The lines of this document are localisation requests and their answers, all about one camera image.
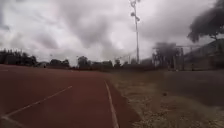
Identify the dry grass strip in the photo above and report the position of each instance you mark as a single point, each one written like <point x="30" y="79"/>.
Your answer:
<point x="160" y="110"/>

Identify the red running track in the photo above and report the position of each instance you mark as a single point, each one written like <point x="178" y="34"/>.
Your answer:
<point x="66" y="106"/>

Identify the long low building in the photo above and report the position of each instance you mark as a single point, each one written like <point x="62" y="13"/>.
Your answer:
<point x="206" y="56"/>

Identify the large dark tree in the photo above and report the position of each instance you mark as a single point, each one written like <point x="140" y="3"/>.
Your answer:
<point x="210" y="21"/>

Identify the distant row of trees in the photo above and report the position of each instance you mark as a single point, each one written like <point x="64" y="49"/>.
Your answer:
<point x="20" y="59"/>

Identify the tall floodlight mast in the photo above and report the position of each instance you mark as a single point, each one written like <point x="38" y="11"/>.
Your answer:
<point x="137" y="36"/>

